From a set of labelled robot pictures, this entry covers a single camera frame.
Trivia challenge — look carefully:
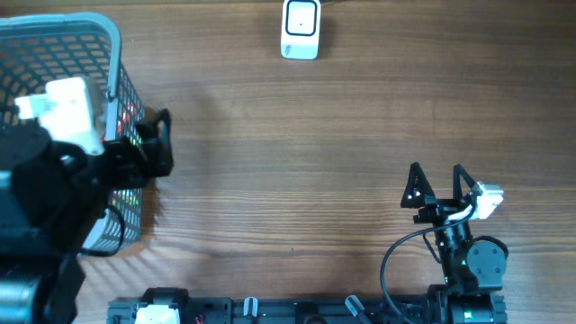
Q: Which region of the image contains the white barcode scanner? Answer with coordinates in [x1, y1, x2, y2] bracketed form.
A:
[281, 0, 321, 60]

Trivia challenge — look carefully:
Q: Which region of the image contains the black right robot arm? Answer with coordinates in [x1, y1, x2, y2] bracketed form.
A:
[400, 162, 509, 324]

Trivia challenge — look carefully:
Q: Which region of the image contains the grey plastic shopping basket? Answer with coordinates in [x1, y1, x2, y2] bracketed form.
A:
[1, 13, 145, 257]

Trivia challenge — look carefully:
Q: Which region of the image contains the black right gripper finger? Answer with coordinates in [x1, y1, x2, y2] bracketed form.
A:
[400, 162, 436, 209]
[452, 164, 477, 202]

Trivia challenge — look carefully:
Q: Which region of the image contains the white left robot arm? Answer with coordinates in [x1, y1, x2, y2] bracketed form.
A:
[1, 110, 174, 323]

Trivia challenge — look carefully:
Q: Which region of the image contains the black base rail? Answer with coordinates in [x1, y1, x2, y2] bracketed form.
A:
[106, 287, 509, 324]

